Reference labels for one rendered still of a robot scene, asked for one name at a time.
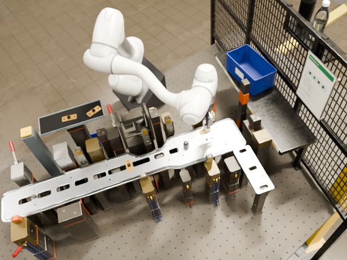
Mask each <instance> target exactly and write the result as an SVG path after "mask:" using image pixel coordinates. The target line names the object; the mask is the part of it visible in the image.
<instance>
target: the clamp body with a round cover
mask: <svg viewBox="0 0 347 260"><path fill-rule="evenodd" d="M85 144H86V149H87V153H88V154H89V156H90V158H91V160H92V162H93V163H96V162H98V161H101V160H105V159H106V157H105V155H104V151H103V148H102V146H101V144H100V142H99V140H98V138H97V137H95V138H92V139H88V140H86V141H85ZM108 173H109V175H110V174H112V172H111V170H109V171H108ZM100 176H101V177H105V176H106V173H105V172H103V173H100Z"/></svg>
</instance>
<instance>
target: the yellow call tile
mask: <svg viewBox="0 0 347 260"><path fill-rule="evenodd" d="M29 135H32V128H31V126H29V127H25V128H22V129H21V138H23V137H26V136H29Z"/></svg>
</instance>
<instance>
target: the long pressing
mask: <svg viewBox="0 0 347 260"><path fill-rule="evenodd" d="M212 126H213V127H214V129H215V131H213V132H210V133H207V134H204V135H201V134H200V132H199V130H200V129H202V128H203V126H201V127H197V128H194V129H191V130H189V131H185V132H182V133H179V134H176V135H173V136H170V137H168V138H167V139H166V141H165V142H164V144H163V146H162V147H161V148H160V149H158V150H155V151H152V152H149V153H146V154H143V155H135V154H132V153H129V152H127V153H123V154H120V155H117V156H114V157H111V158H108V159H105V160H101V161H98V162H95V163H93V164H89V165H86V166H83V167H80V168H77V169H74V170H71V171H68V172H65V173H62V174H59V175H56V176H53V177H49V178H46V179H44V180H41V181H37V182H34V183H31V184H28V185H25V186H22V187H19V188H16V189H13V190H10V191H7V192H5V193H4V194H3V196H2V205H1V220H2V222H3V223H10V222H11V217H13V216H15V215H19V216H21V217H29V216H31V215H34V214H37V213H40V212H43V211H46V210H49V209H52V208H54V207H58V206H61V205H64V204H67V203H70V202H73V201H76V200H79V199H81V198H84V197H87V196H90V195H93V194H96V193H99V192H102V191H105V190H108V189H111V188H114V187H117V186H120V185H123V184H126V183H128V182H131V181H134V180H137V179H140V174H141V173H144V172H146V173H147V175H148V176H149V175H152V174H155V173H158V172H161V171H164V170H167V169H182V168H185V167H188V166H191V165H194V164H197V163H200V162H202V161H204V160H205V157H206V155H207V154H209V153H211V154H212V155H213V158H214V157H218V156H221V155H223V154H226V153H229V152H232V151H233V150H235V149H238V148H241V147H244V146H246V140H245V138H244V137H243V135H242V133H241V132H240V130H239V128H238V127H237V125H236V123H235V122H234V121H233V120H232V119H231V118H225V119H222V120H219V121H216V122H213V123H212ZM216 127H218V128H216ZM211 137H212V138H213V139H211ZM206 138H208V141H206ZM184 141H188V142H189V146H190V147H189V148H188V149H185V148H184V146H183V143H184ZM226 144H227V145H226ZM176 148H177V149H178V152H176V153H173V154H170V152H169V151H170V150H172V149H176ZM160 153H163V154H164V157H161V158H158V159H155V157H154V156H155V155H157V154H160ZM182 155H184V156H182ZM145 158H149V159H150V161H149V162H146V163H144V164H141V165H138V166H135V167H133V168H134V171H132V172H129V173H128V172H127V169H125V170H123V171H120V172H117V173H114V174H110V175H109V173H108V171H109V170H112V169H115V168H118V167H121V166H124V165H125V162H124V161H125V160H127V159H131V161H132V163H133V162H136V161H139V160H142V159H145ZM168 159H169V160H168ZM103 172H105V173H106V176H105V177H102V178H99V179H96V180H94V179H93V176H94V175H97V174H100V173H103ZM70 177H72V178H70ZM85 178H88V182H87V183H84V184H81V185H78V186H76V185H75V182H76V181H79V180H82V179H85ZM109 179H110V180H109ZM67 184H69V185H70V188H69V189H66V190H63V191H60V192H57V188H58V187H61V186H64V185H67ZM49 190H50V191H51V194H50V195H48V196H45V197H42V198H38V194H40V193H43V192H46V191H49ZM32 194H34V195H36V196H37V198H36V199H32V198H31V199H32V201H30V202H27V203H24V204H21V205H19V201H20V200H22V199H25V198H28V197H31V195H32Z"/></svg>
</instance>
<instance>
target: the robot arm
mask: <svg viewBox="0 0 347 260"><path fill-rule="evenodd" d="M143 54H144V46H143V43H142V41H141V40H140V39H139V38H136V37H128V38H126V37H125V34H124V19H123V15H122V14H121V12H120V11H118V10H116V9H113V8H105V9H103V10H102V11H101V12H100V14H99V15H98V17H97V20H96V24H95V26H94V31H93V36H92V44H91V47H90V49H88V50H87V51H86V52H85V53H84V56H83V61H84V63H85V65H87V66H88V67H90V68H91V69H93V70H95V71H97V72H100V73H104V74H109V78H108V83H109V85H110V86H111V88H112V89H114V90H115V91H116V92H118V93H121V94H124V95H128V96H129V98H128V102H132V101H133V100H134V99H136V101H137V103H138V104H141V102H142V100H143V98H144V97H145V95H146V93H147V92H148V90H149V89H151V91H152V92H153V93H154V94H155V95H156V96H157V97H158V98H159V99H160V100H161V101H162V102H164V103H165V104H167V105H169V106H172V107H174V108H175V109H176V110H177V111H178V113H180V117H181V120H182V121H183V122H184V123H185V124H188V125H195V124H197V123H199V122H200V121H201V120H202V119H203V120H204V121H203V129H205V132H209V131H210V130H211V126H212V123H213V119H214V117H213V116H212V115H211V111H212V108H213V107H214V102H215V98H216V89H217V73H216V69H215V67H214V66H213V65H210V64H201V65H199V66H198V68H197V70H196V73H195V78H194V81H193V85H192V88H191V89H190V90H187V91H182V92H181V93H178V94H175V93H171V92H169V91H168V90H167V89H166V88H165V87H164V86H163V85H162V84H161V83H160V81H159V80H158V79H157V78H156V77H155V76H154V74H153V73H152V72H151V71H150V70H149V69H148V68H146V67H145V66H144V65H142V64H141V62H142V59H143Z"/></svg>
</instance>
